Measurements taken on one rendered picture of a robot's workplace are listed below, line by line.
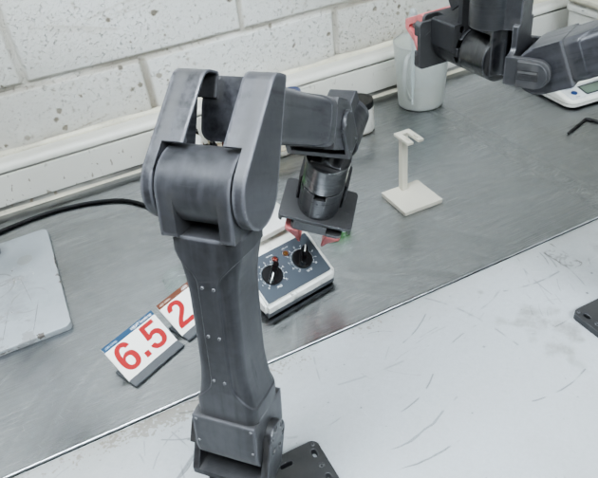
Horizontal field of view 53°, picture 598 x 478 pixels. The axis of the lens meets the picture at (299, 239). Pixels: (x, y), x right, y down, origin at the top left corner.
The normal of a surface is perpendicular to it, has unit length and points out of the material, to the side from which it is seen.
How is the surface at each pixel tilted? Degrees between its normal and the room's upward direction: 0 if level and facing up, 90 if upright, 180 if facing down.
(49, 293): 0
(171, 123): 35
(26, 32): 90
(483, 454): 0
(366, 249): 0
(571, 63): 93
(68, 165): 90
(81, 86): 90
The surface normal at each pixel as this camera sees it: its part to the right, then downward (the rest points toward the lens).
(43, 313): -0.11, -0.79
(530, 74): -0.59, 0.53
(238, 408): -0.37, 0.45
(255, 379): 0.89, 0.03
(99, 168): 0.44, 0.51
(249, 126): -0.29, -0.31
